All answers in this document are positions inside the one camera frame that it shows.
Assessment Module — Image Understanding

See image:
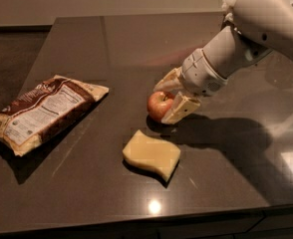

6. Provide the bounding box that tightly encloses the yellow sponge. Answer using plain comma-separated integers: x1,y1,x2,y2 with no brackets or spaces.
123,130,180,182

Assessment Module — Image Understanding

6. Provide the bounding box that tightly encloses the brown white snack bag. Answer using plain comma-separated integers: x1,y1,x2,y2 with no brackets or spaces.
0,75,109,156

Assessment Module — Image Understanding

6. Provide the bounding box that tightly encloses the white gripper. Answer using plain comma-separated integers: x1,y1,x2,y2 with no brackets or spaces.
153,49,227,124

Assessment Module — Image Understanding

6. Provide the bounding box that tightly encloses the red apple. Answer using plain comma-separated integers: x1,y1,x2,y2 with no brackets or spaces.
147,92,175,122

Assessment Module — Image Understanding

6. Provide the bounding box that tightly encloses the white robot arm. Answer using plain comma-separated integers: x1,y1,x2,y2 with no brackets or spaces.
154,0,293,124

